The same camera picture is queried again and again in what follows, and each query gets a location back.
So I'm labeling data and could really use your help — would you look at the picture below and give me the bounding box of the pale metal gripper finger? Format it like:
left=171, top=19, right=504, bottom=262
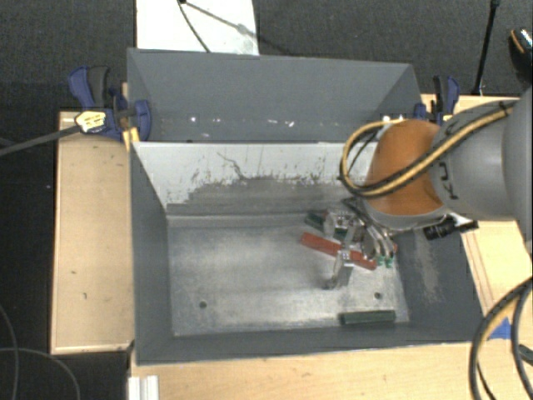
left=323, top=250, right=351, bottom=290
left=336, top=262, right=356, bottom=288

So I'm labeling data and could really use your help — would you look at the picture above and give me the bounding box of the red-brown flat block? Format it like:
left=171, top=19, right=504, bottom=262
left=300, top=231, right=378, bottom=272

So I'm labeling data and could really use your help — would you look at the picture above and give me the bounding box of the dark green flat block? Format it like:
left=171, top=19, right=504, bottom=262
left=305, top=209, right=331, bottom=230
left=338, top=309, right=397, bottom=327

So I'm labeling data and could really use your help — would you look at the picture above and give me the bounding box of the grey metal bin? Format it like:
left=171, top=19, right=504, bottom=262
left=125, top=47, right=486, bottom=365

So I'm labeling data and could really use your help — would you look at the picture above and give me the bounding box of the pale wood board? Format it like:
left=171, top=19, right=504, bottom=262
left=49, top=110, right=137, bottom=356

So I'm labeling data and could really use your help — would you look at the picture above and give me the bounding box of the black cylinder on white bracket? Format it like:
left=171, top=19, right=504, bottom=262
left=421, top=216, right=480, bottom=242

